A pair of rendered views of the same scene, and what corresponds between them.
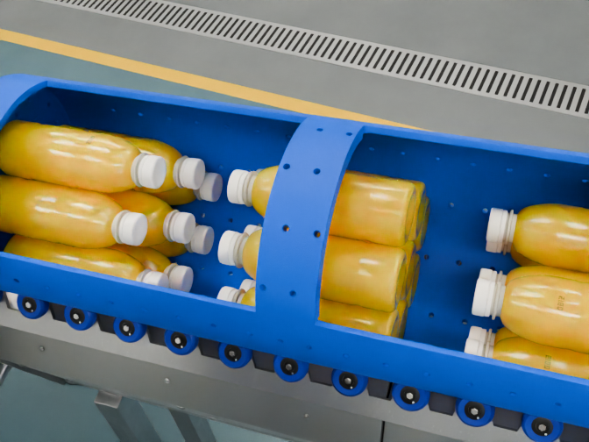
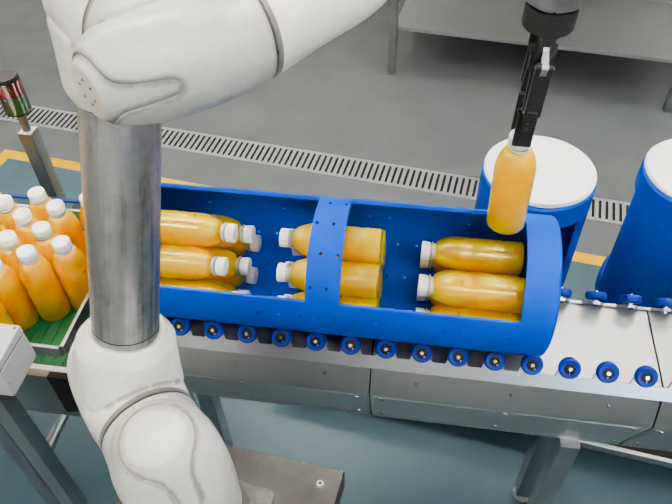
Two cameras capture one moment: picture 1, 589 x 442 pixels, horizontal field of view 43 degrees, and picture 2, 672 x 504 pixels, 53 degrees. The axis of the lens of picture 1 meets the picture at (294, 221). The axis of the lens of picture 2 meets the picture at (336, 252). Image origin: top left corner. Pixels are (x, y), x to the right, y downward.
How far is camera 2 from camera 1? 56 cm
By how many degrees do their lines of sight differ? 11
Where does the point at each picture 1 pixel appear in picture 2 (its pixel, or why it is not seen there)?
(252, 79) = (222, 181)
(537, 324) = (452, 295)
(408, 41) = (337, 149)
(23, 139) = not seen: hidden behind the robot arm
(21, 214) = not seen: hidden behind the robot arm
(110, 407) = not seen: hidden behind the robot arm
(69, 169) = (183, 234)
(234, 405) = (279, 373)
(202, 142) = (247, 217)
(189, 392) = (250, 369)
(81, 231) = (193, 268)
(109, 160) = (208, 226)
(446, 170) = (394, 224)
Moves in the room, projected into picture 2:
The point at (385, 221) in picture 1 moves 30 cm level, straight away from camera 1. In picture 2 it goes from (369, 248) to (352, 153)
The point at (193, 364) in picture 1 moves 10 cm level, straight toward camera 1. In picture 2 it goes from (254, 349) to (277, 381)
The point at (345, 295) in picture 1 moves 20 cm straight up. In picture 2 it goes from (351, 291) to (350, 217)
